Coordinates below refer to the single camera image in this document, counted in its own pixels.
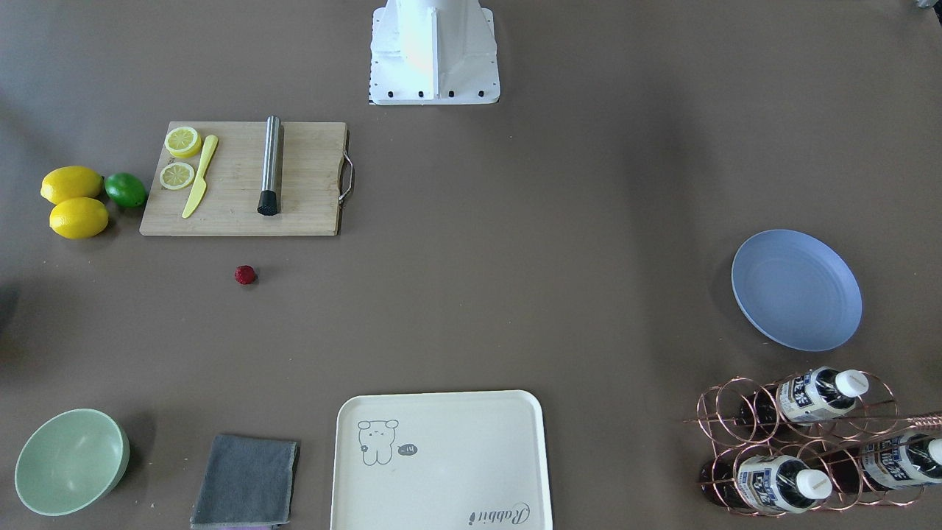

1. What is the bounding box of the yellow lemon upper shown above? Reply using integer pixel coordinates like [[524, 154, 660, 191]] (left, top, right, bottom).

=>
[[40, 166, 103, 205]]

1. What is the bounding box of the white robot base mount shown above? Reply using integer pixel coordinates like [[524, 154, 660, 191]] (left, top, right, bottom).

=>
[[368, 1, 501, 105]]

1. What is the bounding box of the light green bowl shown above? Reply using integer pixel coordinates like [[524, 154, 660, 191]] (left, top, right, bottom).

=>
[[15, 409, 130, 517]]

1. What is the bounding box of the green lime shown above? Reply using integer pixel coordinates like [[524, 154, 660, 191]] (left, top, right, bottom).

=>
[[103, 172, 148, 208]]

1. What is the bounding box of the yellow lemon lower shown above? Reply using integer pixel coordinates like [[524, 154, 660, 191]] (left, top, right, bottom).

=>
[[49, 197, 109, 239]]

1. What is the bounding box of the copper wire bottle rack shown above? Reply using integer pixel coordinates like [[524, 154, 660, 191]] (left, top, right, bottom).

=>
[[692, 375, 940, 517]]

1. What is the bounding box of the yellow plastic knife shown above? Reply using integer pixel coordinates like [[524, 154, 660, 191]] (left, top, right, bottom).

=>
[[181, 135, 219, 219]]

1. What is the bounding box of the steel muddler black tip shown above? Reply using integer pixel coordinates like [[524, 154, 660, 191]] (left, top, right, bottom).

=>
[[257, 115, 283, 216]]

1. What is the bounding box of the yellow lemon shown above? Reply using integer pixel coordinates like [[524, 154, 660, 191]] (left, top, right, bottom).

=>
[[40, 166, 103, 205], [49, 197, 109, 239]]

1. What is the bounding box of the blue plate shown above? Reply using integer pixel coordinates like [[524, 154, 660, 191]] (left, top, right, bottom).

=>
[[731, 229, 863, 352]]

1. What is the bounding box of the cream rabbit tray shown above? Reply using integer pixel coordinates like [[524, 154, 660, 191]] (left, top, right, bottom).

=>
[[330, 389, 554, 529]]

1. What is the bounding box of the grey folded cloth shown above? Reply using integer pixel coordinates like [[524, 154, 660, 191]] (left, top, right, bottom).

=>
[[191, 435, 299, 529]]

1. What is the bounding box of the tea bottle top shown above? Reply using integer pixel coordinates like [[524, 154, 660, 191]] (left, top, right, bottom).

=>
[[734, 367, 869, 433]]

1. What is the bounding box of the wooden cutting board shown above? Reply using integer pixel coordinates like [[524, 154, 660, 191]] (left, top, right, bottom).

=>
[[139, 121, 350, 237]]

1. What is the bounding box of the lemon slice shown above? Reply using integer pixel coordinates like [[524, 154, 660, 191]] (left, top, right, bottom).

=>
[[158, 161, 196, 191], [163, 125, 202, 158]]

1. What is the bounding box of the tea bottle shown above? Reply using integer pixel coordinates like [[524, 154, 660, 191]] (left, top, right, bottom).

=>
[[826, 431, 941, 493], [734, 367, 869, 433], [698, 455, 833, 516]]

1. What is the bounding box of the lemon slice lower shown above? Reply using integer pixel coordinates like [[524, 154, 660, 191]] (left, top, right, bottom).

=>
[[158, 161, 196, 191]]

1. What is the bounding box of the red strawberry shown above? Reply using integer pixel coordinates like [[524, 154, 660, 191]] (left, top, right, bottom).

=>
[[233, 265, 257, 286]]

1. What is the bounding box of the lemon slice upper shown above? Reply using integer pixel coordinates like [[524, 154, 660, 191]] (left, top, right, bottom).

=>
[[163, 125, 202, 158]]

